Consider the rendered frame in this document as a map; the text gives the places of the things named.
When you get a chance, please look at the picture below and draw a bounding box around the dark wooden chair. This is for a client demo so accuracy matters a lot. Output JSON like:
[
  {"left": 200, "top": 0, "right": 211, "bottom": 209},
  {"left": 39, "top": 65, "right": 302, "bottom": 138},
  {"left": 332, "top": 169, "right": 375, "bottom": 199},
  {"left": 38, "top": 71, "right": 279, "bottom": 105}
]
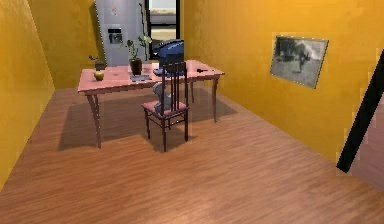
[{"left": 141, "top": 61, "right": 191, "bottom": 153}]

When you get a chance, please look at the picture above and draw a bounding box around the grey cloth object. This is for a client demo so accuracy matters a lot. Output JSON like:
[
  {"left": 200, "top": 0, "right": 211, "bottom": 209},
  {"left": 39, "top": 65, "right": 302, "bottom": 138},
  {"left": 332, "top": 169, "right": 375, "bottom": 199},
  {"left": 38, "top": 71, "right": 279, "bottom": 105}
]
[{"left": 152, "top": 81, "right": 173, "bottom": 115}]

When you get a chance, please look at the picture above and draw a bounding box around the grey flat book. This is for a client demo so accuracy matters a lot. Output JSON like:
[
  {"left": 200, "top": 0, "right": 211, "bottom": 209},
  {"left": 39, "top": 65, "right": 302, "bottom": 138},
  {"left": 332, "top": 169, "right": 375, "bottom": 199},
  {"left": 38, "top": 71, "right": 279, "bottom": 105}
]
[{"left": 130, "top": 75, "right": 153, "bottom": 83}]

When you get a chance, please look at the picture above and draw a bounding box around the blue open laptop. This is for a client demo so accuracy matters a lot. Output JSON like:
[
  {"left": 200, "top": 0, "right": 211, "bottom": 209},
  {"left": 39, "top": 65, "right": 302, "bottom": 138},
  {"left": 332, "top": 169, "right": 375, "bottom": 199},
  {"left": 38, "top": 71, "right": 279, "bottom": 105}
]
[{"left": 153, "top": 39, "right": 185, "bottom": 76}]

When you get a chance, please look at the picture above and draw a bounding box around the green plant in dark pot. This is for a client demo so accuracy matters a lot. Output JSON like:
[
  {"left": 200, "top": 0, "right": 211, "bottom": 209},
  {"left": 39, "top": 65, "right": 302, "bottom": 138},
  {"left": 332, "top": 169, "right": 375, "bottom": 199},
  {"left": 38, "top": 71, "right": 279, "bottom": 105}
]
[{"left": 119, "top": 35, "right": 153, "bottom": 76}]

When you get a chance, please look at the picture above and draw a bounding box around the pink wooden table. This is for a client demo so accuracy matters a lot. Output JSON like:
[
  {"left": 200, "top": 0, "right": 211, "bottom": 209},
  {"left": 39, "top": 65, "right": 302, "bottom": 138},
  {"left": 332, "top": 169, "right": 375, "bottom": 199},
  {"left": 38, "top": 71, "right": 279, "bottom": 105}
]
[{"left": 77, "top": 59, "right": 226, "bottom": 150}]

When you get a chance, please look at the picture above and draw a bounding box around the black framed window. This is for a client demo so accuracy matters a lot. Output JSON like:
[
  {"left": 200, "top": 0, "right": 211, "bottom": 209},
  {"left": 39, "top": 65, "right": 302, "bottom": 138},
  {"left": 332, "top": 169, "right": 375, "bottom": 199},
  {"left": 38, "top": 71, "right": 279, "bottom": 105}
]
[{"left": 144, "top": 0, "right": 181, "bottom": 61}]

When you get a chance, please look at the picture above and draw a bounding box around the small plant in brown pot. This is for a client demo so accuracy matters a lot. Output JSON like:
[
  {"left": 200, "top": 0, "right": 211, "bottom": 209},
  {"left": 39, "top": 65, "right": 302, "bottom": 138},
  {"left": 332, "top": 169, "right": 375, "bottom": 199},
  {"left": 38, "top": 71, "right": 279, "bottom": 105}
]
[{"left": 88, "top": 54, "right": 107, "bottom": 72}]

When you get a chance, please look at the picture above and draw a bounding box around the silver fridge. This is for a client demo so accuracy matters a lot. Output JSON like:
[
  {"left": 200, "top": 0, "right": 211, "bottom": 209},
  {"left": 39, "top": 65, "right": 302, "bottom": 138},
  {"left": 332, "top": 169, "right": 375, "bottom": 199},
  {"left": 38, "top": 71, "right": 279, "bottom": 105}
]
[{"left": 94, "top": 0, "right": 150, "bottom": 67}]

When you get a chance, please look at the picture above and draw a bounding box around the grey framed picture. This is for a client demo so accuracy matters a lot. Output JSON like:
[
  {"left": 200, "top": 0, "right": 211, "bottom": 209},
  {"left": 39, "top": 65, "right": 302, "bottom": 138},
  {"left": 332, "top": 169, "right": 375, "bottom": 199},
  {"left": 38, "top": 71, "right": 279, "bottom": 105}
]
[{"left": 269, "top": 34, "right": 330, "bottom": 90}]

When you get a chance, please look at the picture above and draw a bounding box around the black framed room door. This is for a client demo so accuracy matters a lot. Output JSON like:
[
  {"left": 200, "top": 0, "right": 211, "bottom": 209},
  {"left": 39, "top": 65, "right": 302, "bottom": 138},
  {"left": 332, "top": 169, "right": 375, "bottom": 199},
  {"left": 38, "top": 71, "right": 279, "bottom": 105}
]
[{"left": 335, "top": 49, "right": 384, "bottom": 193}]

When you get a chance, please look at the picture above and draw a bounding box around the black fridge handle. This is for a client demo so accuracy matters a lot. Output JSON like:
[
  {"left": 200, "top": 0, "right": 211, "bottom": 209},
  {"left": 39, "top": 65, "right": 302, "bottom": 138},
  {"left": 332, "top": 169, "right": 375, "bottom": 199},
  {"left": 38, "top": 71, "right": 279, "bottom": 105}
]
[{"left": 138, "top": 3, "right": 149, "bottom": 62}]

